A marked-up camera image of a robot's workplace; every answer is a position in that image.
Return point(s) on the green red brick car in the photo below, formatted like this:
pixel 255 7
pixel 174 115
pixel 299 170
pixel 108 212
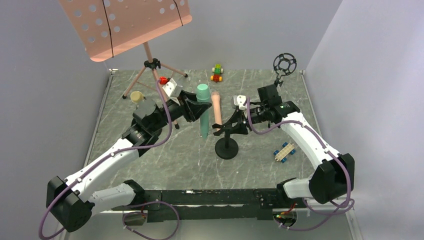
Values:
pixel 217 73

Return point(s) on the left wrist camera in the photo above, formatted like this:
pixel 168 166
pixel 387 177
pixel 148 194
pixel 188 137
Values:
pixel 173 90

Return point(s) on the black shock-mount boom stand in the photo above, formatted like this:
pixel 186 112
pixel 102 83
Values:
pixel 284 65

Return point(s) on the yellow toy microphone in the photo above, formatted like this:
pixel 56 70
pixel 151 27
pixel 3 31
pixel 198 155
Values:
pixel 136 97

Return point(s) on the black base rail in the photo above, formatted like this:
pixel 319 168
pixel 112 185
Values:
pixel 211 204

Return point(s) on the black mic stand with clip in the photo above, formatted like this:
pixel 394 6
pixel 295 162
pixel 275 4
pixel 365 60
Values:
pixel 225 148

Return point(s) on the beige blue brick car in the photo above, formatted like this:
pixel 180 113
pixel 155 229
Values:
pixel 286 149

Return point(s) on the pink music stand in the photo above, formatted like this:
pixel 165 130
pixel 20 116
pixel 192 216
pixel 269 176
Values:
pixel 108 28

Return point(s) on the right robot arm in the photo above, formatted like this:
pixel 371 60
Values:
pixel 334 172

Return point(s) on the pink toy microphone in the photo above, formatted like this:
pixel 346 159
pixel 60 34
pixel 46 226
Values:
pixel 216 102

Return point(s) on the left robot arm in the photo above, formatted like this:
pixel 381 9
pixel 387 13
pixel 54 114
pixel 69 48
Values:
pixel 75 199

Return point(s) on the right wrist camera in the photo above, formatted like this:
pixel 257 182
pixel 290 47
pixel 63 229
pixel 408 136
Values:
pixel 239 102

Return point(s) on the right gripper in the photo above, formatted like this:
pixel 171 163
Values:
pixel 241 120

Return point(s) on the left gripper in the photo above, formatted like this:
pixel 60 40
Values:
pixel 185 105

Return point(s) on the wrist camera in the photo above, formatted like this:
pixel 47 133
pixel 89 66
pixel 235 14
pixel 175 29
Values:
pixel 239 102
pixel 173 90

